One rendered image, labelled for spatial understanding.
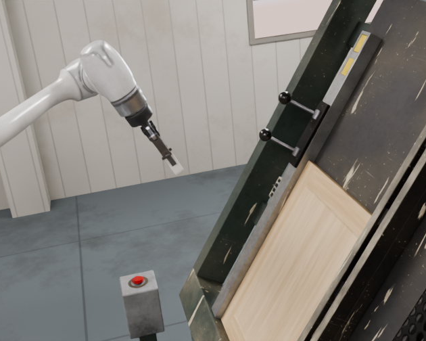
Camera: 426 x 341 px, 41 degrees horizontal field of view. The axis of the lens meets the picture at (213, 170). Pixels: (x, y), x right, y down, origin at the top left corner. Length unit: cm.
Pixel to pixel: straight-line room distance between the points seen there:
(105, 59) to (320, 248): 73
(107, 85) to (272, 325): 77
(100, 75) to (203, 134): 352
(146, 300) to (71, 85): 75
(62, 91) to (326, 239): 83
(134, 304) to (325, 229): 76
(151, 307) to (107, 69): 83
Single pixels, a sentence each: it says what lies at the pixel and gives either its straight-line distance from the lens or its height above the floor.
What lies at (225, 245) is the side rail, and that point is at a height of 100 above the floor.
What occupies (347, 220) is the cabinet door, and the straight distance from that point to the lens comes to 140.
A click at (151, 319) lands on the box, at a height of 81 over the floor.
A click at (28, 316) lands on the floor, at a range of 363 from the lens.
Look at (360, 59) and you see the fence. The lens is 162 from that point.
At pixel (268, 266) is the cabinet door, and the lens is 164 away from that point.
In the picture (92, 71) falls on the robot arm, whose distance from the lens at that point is 154.
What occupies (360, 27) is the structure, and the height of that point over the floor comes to 168.
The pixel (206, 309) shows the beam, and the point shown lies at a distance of 184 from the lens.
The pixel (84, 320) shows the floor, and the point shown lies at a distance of 346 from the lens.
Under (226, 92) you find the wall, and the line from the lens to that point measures 495.
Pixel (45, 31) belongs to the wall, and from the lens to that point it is 468.
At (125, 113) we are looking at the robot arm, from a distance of 157.
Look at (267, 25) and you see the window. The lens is 494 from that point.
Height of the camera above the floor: 200
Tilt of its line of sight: 23 degrees down
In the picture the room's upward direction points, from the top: 6 degrees counter-clockwise
